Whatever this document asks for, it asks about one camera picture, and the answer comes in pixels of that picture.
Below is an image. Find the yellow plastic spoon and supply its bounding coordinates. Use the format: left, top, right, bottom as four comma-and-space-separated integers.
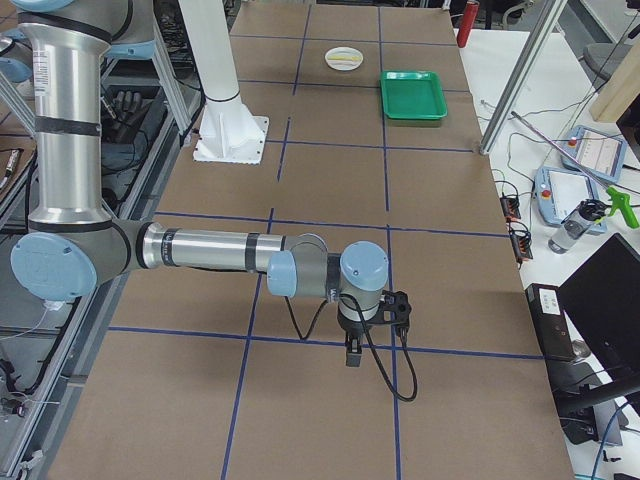
326, 57, 362, 68

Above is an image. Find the far orange black connector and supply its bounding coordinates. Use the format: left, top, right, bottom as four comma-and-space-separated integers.
499, 193, 521, 221

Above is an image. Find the teach pendant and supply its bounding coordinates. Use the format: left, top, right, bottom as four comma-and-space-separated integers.
534, 166, 599, 227
558, 125, 628, 182

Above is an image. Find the orange black connector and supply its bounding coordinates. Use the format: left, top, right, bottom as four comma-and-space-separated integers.
507, 221, 533, 265
499, 193, 521, 221

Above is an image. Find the black box device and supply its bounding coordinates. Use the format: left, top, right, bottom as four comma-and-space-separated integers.
525, 283, 591, 363

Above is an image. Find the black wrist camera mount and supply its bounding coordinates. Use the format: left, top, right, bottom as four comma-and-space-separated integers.
379, 290, 412, 341

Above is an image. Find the black monitor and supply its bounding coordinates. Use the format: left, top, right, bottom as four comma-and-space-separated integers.
559, 233, 640, 379

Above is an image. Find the far teach pendant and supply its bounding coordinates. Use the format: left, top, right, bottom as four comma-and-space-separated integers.
558, 125, 628, 182

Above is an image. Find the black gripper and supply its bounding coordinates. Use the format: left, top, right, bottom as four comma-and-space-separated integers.
337, 311, 369, 367

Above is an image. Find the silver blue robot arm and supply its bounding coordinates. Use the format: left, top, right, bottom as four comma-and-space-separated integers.
11, 1, 388, 366

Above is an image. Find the white round plate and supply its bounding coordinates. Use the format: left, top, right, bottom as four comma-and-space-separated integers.
324, 46, 364, 72

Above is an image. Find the aluminium frame post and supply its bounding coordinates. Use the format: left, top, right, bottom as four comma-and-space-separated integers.
479, 0, 568, 155

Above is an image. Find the red cylinder bottle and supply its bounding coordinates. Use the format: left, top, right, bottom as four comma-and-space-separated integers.
456, 0, 479, 48

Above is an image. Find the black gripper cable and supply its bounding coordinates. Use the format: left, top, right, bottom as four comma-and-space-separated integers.
284, 293, 419, 402

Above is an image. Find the white camera stand post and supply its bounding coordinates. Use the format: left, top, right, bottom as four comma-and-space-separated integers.
179, 0, 269, 165

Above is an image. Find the green plastic tray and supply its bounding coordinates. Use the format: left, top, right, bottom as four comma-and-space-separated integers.
380, 70, 448, 121

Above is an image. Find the grey office chair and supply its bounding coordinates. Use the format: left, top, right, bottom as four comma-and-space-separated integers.
581, 43, 630, 81

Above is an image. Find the near teach pendant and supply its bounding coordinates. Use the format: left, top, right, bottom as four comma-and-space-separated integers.
534, 166, 599, 227

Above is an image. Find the near orange black connector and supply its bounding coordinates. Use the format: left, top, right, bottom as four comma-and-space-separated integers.
507, 221, 533, 265

